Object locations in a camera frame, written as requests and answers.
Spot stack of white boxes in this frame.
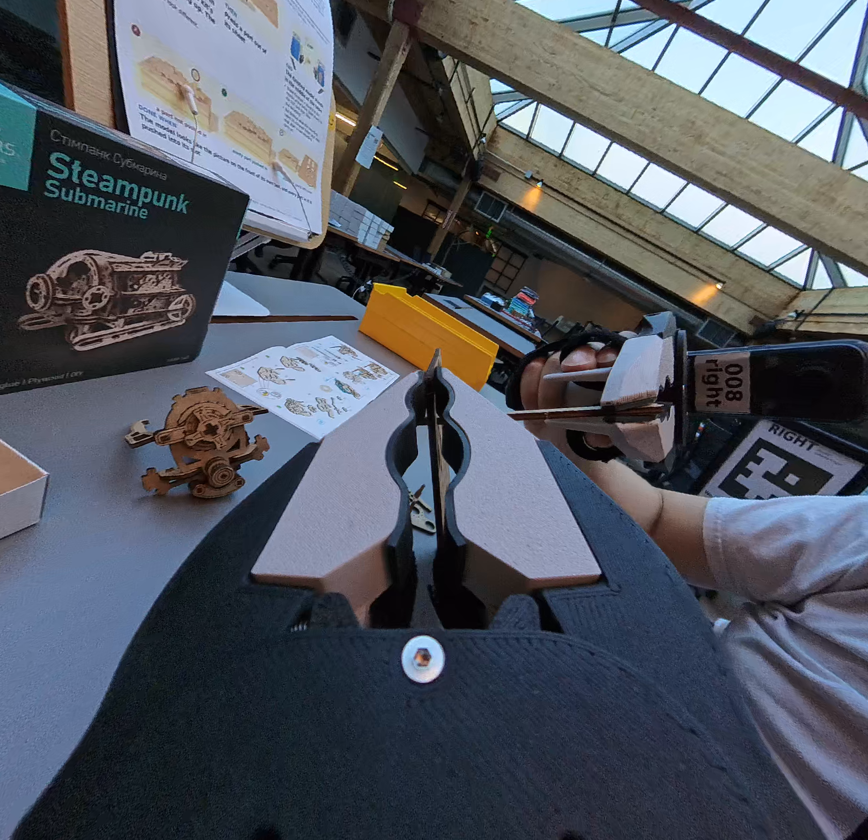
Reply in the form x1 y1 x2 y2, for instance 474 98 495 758
329 191 396 250

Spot illustrated instruction sheet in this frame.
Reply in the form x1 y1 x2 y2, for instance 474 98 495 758
112 0 335 241

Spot wooden model assembly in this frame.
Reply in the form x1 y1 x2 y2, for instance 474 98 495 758
124 386 271 500

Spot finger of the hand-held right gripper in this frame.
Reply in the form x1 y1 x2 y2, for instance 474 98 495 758
602 416 678 463
600 333 678 408

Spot person's white shirt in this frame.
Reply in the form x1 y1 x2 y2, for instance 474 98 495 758
702 494 868 840

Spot black model kit box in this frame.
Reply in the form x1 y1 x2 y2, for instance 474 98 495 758
0 81 250 395

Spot grey desk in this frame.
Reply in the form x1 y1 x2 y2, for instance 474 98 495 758
0 271 503 837

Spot small wooden parts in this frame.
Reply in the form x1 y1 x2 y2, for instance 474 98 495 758
407 484 438 536

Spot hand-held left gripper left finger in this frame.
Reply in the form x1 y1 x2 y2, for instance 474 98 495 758
252 372 435 627

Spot person's right forearm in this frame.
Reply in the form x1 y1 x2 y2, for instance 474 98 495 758
583 457 720 590

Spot white cardboard box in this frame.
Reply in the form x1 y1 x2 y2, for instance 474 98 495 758
0 439 50 539

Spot thin wooden piece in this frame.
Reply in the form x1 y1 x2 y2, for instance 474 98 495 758
507 406 674 422

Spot white paper sheet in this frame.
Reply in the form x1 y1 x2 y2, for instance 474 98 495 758
213 281 271 318

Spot folded instruction leaflet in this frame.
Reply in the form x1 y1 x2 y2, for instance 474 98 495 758
205 335 401 441

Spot person's right hand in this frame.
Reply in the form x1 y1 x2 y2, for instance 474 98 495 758
519 342 635 475

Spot long grey workbench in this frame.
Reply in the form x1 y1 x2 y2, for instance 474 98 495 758
424 291 543 360

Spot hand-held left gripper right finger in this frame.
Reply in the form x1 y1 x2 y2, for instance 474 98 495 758
431 369 602 629

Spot yellow plastic bin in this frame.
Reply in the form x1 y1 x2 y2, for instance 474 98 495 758
358 282 500 391

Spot wooden clipboard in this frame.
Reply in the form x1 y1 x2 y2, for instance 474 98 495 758
54 0 338 250

